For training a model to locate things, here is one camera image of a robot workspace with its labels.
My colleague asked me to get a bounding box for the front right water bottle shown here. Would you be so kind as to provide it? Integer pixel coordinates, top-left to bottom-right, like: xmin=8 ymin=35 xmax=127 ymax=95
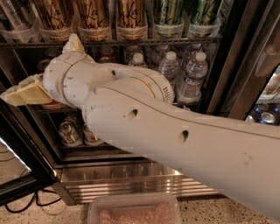
xmin=176 ymin=52 xmax=208 ymax=105

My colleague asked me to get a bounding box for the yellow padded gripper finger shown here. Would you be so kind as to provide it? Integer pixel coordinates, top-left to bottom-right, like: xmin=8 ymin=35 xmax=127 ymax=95
xmin=62 ymin=33 xmax=85 ymax=53
xmin=0 ymin=73 xmax=53 ymax=107

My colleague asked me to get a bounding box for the left green soda can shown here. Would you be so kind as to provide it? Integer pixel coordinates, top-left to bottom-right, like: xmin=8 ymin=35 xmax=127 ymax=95
xmin=59 ymin=122 xmax=81 ymax=147

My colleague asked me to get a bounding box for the water bottle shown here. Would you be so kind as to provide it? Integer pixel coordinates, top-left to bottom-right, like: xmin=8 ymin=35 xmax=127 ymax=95
xmin=129 ymin=52 xmax=147 ymax=68
xmin=158 ymin=52 xmax=179 ymax=88
xmin=176 ymin=52 xmax=208 ymax=105

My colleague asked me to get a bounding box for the silver can far left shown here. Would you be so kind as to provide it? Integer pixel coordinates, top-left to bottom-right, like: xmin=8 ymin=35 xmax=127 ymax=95
xmin=0 ymin=0 xmax=39 ymax=44

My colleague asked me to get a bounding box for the middle orange lacroix can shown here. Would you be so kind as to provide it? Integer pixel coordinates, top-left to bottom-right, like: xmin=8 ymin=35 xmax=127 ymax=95
xmin=77 ymin=0 xmax=110 ymax=42

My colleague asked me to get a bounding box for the front left coca-cola can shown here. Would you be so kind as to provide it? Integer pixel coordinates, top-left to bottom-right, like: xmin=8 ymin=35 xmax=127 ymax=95
xmin=42 ymin=101 xmax=62 ymax=109

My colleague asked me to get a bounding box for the left orange lacroix can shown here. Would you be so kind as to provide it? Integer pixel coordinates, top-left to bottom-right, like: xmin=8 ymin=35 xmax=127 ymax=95
xmin=33 ymin=0 xmax=74 ymax=42

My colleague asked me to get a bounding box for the stainless steel beverage fridge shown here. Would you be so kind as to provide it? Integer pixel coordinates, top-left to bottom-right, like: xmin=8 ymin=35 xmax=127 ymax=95
xmin=1 ymin=0 xmax=279 ymax=205

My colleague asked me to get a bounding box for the right orange lacroix can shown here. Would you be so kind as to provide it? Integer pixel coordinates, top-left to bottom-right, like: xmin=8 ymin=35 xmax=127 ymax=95
xmin=116 ymin=0 xmax=147 ymax=40

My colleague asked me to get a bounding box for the front middle water bottle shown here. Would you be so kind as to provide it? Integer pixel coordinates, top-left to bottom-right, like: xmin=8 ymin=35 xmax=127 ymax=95
xmin=158 ymin=52 xmax=179 ymax=88

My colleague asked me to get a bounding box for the open black fridge door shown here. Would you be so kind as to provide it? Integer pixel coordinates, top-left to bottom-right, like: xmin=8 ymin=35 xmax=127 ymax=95
xmin=0 ymin=101 xmax=55 ymax=206

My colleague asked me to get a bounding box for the middle right coca-cola can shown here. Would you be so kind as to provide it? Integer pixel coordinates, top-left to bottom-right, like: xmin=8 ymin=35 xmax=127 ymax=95
xmin=98 ymin=46 xmax=116 ymax=63

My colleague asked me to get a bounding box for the green lacroix can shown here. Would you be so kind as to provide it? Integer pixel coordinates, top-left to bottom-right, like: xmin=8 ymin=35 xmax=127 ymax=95
xmin=152 ymin=0 xmax=184 ymax=39
xmin=187 ymin=0 xmax=223 ymax=38

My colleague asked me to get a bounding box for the black power cable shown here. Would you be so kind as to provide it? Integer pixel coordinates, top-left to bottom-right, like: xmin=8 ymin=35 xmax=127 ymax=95
xmin=4 ymin=188 xmax=62 ymax=214

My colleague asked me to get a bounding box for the coca-cola can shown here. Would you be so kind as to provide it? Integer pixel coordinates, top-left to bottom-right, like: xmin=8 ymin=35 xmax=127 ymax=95
xmin=98 ymin=46 xmax=116 ymax=63
xmin=37 ymin=59 xmax=50 ymax=73
xmin=42 ymin=101 xmax=62 ymax=109

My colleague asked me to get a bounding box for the orange lacroix can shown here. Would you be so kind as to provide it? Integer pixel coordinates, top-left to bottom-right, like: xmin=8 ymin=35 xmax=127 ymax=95
xmin=116 ymin=0 xmax=147 ymax=40
xmin=33 ymin=0 xmax=74 ymax=42
xmin=77 ymin=0 xmax=110 ymax=42

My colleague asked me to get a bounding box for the left green lacroix can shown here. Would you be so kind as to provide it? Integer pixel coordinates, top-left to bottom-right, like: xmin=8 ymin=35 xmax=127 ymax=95
xmin=152 ymin=0 xmax=184 ymax=39

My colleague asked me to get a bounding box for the clear plastic bin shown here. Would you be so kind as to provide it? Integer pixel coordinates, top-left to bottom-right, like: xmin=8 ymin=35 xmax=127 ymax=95
xmin=87 ymin=192 xmax=182 ymax=224

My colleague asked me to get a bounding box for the front left water bottle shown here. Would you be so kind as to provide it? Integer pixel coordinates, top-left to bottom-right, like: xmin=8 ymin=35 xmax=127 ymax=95
xmin=129 ymin=52 xmax=147 ymax=68

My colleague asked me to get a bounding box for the middle left coca-cola can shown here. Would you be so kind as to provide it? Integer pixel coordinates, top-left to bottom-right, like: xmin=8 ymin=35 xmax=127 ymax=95
xmin=37 ymin=59 xmax=50 ymax=73

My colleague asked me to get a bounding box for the green soda can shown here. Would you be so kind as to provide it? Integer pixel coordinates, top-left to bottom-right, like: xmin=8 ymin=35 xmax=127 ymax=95
xmin=83 ymin=125 xmax=102 ymax=146
xmin=59 ymin=122 xmax=81 ymax=147

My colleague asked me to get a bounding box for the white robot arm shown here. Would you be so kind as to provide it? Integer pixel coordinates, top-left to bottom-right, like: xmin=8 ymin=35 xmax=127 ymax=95
xmin=1 ymin=34 xmax=280 ymax=221

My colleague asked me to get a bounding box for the upper wire shelf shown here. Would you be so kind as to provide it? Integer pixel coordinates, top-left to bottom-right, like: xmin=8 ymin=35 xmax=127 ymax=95
xmin=0 ymin=37 xmax=222 ymax=49

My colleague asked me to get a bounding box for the closed glass fridge door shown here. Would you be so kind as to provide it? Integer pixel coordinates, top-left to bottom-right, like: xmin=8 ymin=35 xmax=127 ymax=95
xmin=220 ymin=0 xmax=280 ymax=120

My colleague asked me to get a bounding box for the right green lacroix can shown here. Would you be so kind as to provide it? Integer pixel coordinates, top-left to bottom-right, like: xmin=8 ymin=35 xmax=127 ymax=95
xmin=187 ymin=0 xmax=223 ymax=38

